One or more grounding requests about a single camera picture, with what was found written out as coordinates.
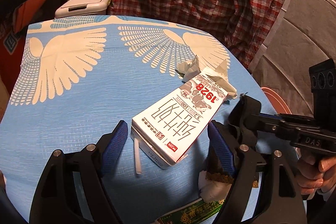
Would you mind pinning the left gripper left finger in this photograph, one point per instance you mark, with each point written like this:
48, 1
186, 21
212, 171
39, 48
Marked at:
110, 146

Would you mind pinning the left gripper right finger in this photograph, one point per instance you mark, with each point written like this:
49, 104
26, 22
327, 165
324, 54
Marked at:
224, 145

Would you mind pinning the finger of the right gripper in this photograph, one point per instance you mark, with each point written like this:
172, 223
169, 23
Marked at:
263, 125
275, 115

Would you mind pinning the white red milk carton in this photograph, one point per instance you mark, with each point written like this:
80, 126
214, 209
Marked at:
167, 129

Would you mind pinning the white lidded trash bin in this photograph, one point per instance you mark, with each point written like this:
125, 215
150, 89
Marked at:
82, 7

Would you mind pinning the person's right hand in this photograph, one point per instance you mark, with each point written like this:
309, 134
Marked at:
311, 176

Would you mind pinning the pink plastic basin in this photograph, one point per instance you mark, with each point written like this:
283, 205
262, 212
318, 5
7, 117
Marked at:
276, 101

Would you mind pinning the black foil wrapper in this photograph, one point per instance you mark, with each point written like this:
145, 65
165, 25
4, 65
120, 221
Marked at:
215, 171

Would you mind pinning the white drinking straw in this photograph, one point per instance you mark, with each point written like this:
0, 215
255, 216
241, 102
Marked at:
137, 159

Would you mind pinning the small crumpled white paper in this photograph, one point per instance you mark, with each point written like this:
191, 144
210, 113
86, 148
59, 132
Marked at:
212, 190

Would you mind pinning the green toothpaste tube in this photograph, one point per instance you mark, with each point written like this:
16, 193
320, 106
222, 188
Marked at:
195, 212

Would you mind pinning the blue bird-pattern tablecloth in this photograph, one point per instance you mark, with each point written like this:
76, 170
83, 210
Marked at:
79, 77

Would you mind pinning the crumpled white tissue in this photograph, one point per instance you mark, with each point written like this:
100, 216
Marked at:
190, 68

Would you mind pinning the red packaging box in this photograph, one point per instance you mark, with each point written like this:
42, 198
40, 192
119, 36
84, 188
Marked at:
13, 41

